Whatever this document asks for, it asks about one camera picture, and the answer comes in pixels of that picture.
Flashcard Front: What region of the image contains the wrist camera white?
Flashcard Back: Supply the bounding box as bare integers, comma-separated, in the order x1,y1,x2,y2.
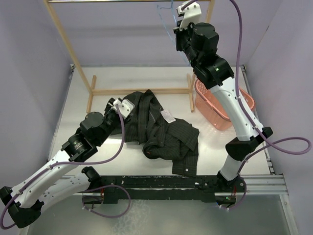
111,99,135,119
177,0,201,31

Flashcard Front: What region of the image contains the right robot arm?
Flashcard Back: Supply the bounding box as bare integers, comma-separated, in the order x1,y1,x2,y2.
173,21,273,191

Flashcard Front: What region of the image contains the white shirt tag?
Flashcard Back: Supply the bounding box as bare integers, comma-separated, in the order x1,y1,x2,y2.
160,110,176,124

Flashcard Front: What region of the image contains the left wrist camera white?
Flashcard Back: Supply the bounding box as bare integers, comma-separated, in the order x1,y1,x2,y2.
111,99,135,119

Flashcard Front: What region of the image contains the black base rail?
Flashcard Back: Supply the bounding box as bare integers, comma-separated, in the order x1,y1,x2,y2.
88,175,246,204

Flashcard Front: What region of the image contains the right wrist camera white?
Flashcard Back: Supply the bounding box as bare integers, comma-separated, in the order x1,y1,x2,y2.
177,0,201,31

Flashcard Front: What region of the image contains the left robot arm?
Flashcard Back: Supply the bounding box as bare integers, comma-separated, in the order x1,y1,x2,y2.
0,98,134,229

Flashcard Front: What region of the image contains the wooden clothes rack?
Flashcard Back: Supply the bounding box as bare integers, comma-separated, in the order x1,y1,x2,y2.
42,0,216,115

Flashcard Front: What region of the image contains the light blue wire hanger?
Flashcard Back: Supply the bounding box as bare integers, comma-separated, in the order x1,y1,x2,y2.
155,0,191,67

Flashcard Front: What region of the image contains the pink plastic basket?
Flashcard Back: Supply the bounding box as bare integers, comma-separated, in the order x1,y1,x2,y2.
194,79,257,132

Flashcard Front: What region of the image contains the dark pinstriped shirt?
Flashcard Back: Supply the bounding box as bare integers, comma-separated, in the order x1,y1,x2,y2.
124,90,200,177

